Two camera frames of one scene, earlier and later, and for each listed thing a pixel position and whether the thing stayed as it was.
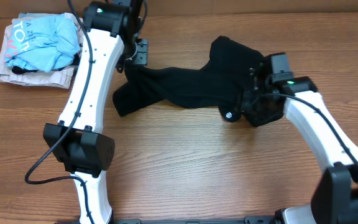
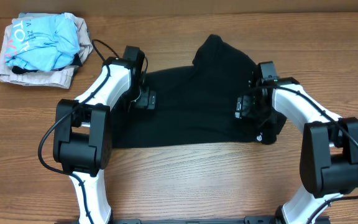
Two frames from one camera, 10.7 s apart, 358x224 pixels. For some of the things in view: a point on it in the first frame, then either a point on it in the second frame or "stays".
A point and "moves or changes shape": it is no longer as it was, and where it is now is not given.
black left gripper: [142, 51] to [149, 100]
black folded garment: [18, 70] stays
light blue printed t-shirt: [43, 43] stays
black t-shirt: [223, 81] moves or changes shape
